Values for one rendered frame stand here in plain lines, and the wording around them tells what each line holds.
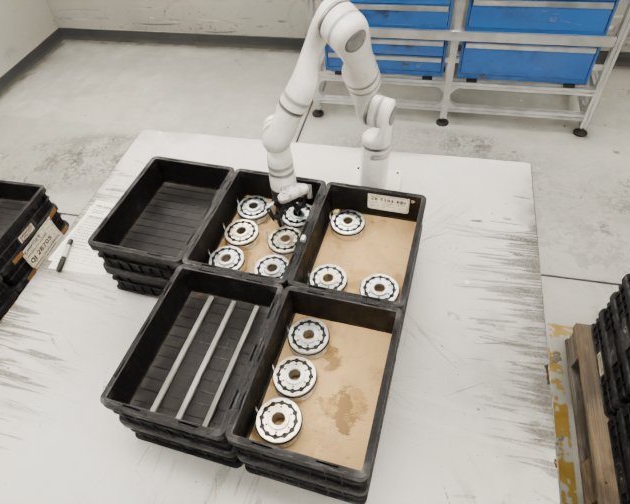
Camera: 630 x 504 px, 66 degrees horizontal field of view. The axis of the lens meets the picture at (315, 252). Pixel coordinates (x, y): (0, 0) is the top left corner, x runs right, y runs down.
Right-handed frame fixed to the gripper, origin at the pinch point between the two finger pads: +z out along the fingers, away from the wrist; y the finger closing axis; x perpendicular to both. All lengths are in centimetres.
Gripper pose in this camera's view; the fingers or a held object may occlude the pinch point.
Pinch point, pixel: (288, 219)
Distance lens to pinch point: 148.0
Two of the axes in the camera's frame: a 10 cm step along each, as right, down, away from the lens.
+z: 0.7, 6.5, 7.6
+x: 5.0, 6.3, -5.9
